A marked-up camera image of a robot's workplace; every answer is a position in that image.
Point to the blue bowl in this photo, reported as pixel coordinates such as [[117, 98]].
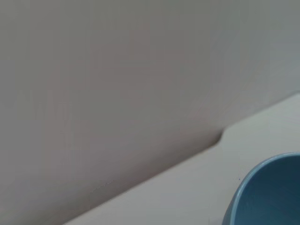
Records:
[[269, 192]]

